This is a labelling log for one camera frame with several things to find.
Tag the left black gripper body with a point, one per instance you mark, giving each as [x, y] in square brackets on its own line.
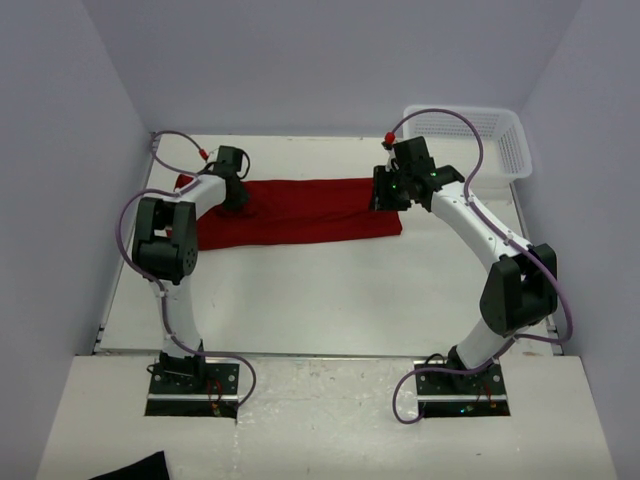
[237, 200]

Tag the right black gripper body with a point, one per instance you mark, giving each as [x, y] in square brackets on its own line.
[392, 192]

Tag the red t-shirt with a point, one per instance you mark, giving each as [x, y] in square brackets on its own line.
[289, 212]

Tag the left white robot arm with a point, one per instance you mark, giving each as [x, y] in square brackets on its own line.
[165, 251]

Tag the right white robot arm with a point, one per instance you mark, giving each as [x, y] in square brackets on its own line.
[518, 292]

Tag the white plastic basket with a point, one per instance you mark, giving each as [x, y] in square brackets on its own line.
[461, 135]

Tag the black cloth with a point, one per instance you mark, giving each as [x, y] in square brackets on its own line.
[153, 467]

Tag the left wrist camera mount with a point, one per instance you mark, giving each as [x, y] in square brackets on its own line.
[208, 155]

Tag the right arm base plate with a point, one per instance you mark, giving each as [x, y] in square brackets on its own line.
[443, 395]

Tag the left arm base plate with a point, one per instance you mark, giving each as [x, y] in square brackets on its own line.
[192, 387]

